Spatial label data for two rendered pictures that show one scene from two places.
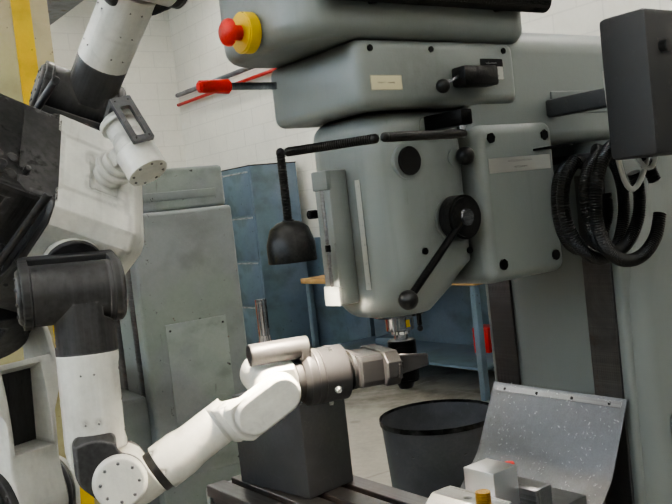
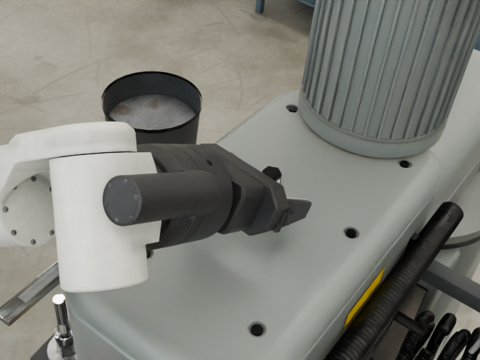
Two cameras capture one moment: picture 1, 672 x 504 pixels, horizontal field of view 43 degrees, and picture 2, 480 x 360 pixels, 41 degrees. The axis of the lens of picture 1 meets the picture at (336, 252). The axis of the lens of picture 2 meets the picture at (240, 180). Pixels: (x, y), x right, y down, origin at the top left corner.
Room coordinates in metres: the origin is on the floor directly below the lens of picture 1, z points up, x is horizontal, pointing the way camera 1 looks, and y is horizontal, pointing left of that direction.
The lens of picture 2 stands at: (0.94, 0.12, 2.40)
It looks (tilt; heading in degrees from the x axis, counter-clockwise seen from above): 42 degrees down; 339
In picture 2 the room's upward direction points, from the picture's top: 6 degrees clockwise
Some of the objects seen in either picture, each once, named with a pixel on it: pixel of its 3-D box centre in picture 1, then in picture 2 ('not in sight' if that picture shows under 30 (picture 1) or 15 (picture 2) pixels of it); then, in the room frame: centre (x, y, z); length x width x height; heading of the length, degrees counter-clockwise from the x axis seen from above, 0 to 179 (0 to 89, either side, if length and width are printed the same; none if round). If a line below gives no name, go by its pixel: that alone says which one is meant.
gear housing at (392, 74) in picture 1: (393, 86); not in sight; (1.43, -0.13, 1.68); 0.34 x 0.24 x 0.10; 126
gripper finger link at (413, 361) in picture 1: (411, 362); not in sight; (1.37, -0.10, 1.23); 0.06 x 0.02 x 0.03; 111
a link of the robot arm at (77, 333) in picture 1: (73, 308); not in sight; (1.27, 0.40, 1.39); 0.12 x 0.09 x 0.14; 112
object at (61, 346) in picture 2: not in sight; (66, 340); (1.78, 0.17, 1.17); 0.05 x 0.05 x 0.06
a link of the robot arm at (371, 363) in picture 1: (353, 370); not in sight; (1.37, -0.01, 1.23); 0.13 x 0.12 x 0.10; 21
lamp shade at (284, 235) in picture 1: (290, 240); not in sight; (1.26, 0.06, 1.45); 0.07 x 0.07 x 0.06
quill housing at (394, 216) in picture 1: (390, 214); not in sight; (1.40, -0.10, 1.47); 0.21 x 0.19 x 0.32; 36
